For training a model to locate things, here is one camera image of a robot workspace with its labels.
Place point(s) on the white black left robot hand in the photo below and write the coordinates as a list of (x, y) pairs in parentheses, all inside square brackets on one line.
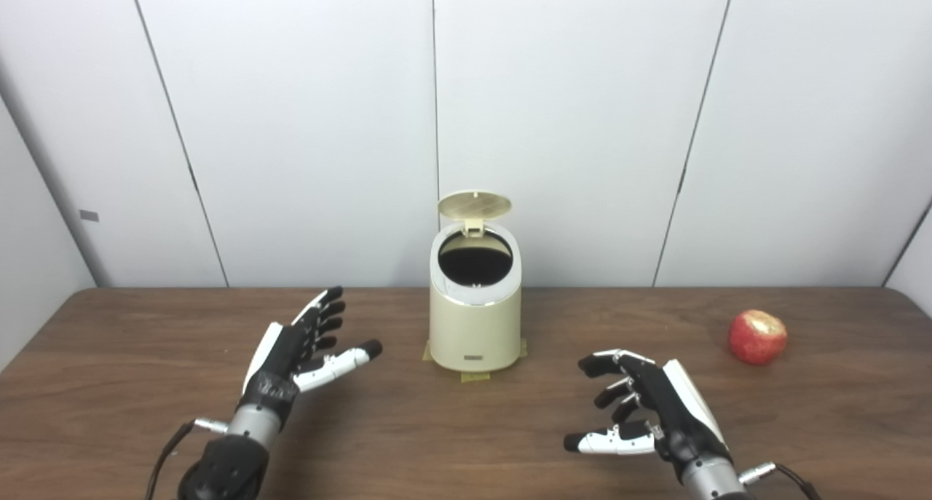
[(280, 354)]

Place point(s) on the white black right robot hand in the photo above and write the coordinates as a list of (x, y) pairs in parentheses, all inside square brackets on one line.
[(677, 409)]

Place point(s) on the red apple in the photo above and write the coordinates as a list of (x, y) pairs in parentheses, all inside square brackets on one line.
[(757, 338)]

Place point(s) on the cream-colored round bin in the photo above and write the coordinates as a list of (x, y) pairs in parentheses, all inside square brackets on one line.
[(473, 332)]

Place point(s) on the cream round bin lid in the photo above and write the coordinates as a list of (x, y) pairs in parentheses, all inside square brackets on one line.
[(475, 205)]

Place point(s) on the small grey wall tag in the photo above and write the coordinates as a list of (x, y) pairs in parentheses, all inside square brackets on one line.
[(89, 215)]

